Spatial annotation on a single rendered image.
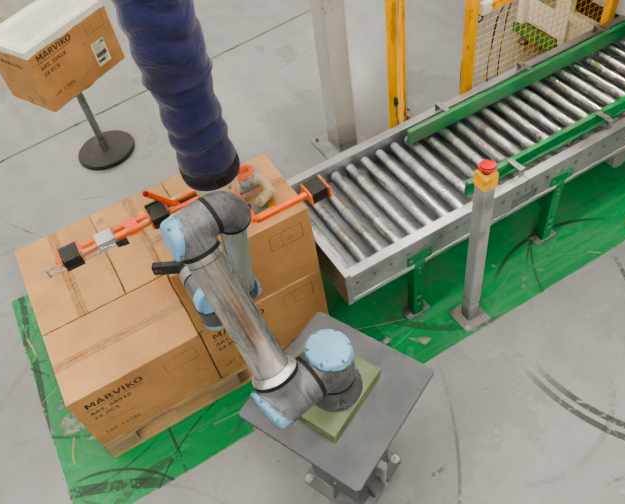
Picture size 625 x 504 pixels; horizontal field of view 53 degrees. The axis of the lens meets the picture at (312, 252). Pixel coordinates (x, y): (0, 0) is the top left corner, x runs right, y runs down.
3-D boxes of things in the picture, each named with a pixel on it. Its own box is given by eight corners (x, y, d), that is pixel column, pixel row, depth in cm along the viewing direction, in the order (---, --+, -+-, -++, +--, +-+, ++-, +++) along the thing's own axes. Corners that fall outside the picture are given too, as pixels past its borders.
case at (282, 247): (279, 215, 302) (263, 153, 272) (320, 268, 278) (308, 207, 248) (165, 271, 289) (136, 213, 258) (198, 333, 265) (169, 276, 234)
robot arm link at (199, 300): (201, 320, 210) (193, 303, 202) (187, 295, 218) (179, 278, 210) (226, 307, 212) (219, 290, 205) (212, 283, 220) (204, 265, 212)
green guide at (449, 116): (624, 22, 364) (628, 8, 357) (639, 29, 358) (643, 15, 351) (398, 135, 327) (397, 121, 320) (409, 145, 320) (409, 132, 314)
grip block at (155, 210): (166, 206, 244) (161, 196, 239) (175, 221, 238) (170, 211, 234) (146, 216, 242) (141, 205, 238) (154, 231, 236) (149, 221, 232)
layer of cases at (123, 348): (243, 201, 369) (227, 150, 338) (329, 318, 309) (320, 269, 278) (49, 297, 341) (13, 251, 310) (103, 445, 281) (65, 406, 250)
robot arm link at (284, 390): (330, 405, 192) (211, 197, 163) (286, 442, 186) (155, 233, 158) (306, 388, 205) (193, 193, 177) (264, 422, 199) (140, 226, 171)
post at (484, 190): (470, 307, 319) (487, 163, 243) (479, 316, 315) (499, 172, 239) (459, 313, 318) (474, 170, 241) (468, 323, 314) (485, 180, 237)
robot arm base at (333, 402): (372, 375, 214) (371, 361, 206) (345, 421, 205) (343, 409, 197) (325, 352, 221) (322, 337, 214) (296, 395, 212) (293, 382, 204)
